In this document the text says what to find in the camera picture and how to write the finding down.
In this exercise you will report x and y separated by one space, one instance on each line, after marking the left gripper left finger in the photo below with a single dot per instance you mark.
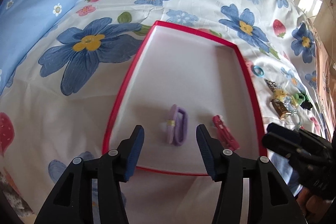
128 154

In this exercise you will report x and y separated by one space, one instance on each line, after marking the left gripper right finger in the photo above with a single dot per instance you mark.
211 151

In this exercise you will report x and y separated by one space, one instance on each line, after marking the pink hair clip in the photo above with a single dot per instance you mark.
224 135

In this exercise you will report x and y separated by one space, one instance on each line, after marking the gold green face watch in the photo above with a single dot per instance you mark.
280 108

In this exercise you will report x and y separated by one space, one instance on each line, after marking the gold bear brooch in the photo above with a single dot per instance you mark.
280 94

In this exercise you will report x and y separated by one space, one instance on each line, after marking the person's right hand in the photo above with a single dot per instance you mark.
315 209

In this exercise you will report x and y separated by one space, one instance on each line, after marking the black scrunchie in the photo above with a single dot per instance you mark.
305 104

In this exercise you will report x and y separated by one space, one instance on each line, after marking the pink cartoon blanket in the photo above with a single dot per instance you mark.
325 93

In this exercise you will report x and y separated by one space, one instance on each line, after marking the red shallow tray box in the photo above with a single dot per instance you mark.
180 78

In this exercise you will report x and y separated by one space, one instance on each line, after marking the light blue pillow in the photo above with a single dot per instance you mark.
23 24

